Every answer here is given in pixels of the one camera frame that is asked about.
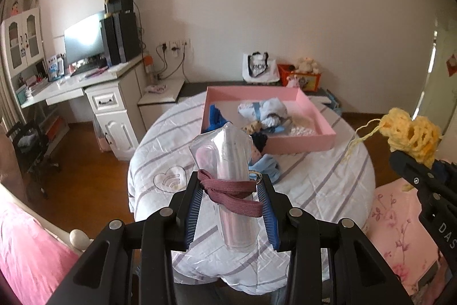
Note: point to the pink cardboard box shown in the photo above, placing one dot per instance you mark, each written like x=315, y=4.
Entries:
x=307, y=144

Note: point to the white desk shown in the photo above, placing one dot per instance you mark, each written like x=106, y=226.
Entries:
x=117, y=112

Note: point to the orange white bottle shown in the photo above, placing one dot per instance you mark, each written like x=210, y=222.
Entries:
x=148, y=64

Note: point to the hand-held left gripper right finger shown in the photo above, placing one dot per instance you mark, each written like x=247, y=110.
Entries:
x=270, y=219

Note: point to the red door ornament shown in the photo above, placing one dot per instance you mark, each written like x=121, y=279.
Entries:
x=452, y=65

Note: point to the pink white plush toy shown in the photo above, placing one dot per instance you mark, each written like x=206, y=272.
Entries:
x=293, y=80

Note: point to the white shopping bag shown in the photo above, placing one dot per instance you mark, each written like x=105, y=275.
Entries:
x=260, y=69

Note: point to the low black bench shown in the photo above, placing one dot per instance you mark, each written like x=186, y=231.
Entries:
x=200, y=89

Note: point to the navy knitted scrunchie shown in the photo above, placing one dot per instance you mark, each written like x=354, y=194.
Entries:
x=259, y=140

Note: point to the light blue knitted doll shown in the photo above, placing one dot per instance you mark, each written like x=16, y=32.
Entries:
x=267, y=167

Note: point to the stack of books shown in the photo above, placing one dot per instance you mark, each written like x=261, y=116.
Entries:
x=30, y=92

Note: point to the beige plush toy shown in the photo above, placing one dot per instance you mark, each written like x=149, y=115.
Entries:
x=307, y=65

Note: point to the pink bedding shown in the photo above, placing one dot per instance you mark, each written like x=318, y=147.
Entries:
x=28, y=248

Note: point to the leopard print scrunchie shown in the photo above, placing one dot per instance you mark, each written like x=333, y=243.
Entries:
x=251, y=127

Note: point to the light blue baby garment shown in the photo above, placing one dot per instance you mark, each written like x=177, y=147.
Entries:
x=271, y=106

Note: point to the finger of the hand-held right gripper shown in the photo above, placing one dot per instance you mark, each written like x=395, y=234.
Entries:
x=410, y=171
x=442, y=171

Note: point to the pink patterned pouch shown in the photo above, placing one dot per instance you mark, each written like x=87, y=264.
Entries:
x=156, y=88

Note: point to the cream bed frame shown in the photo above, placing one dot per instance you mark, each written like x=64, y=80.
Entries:
x=80, y=240

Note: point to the red storage box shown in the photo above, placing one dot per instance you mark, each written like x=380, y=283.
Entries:
x=310, y=81

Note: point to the blue knitted soft toy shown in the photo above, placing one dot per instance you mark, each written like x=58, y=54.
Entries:
x=216, y=117

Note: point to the white wall sockets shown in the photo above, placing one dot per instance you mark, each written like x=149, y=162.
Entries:
x=175, y=46

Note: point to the white book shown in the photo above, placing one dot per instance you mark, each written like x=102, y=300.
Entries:
x=119, y=68

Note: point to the red doll figure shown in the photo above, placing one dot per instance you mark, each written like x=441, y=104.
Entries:
x=15, y=7

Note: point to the light blue box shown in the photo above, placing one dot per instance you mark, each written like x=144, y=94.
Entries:
x=335, y=99

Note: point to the white beaded item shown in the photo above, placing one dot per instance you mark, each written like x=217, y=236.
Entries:
x=300, y=131

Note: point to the black keyboard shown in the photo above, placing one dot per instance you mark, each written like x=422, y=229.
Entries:
x=87, y=68

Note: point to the pink notebook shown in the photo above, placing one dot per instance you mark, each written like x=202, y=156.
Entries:
x=95, y=72

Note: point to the black computer monitor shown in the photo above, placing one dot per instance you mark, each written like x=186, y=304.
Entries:
x=84, y=40

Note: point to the white glass door cabinet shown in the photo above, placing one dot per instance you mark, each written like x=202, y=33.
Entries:
x=21, y=44

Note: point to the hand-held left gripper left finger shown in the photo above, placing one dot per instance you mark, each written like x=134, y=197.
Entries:
x=192, y=215

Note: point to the black office chair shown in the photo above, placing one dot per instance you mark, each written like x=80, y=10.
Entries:
x=32, y=155

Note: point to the yellow knitted piece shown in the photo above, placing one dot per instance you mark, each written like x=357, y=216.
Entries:
x=410, y=133

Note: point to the blue white box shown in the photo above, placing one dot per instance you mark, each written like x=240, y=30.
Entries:
x=55, y=67

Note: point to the black computer tower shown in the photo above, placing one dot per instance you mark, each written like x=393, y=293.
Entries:
x=123, y=37

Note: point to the low white cabinet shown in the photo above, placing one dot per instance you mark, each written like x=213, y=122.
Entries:
x=160, y=96

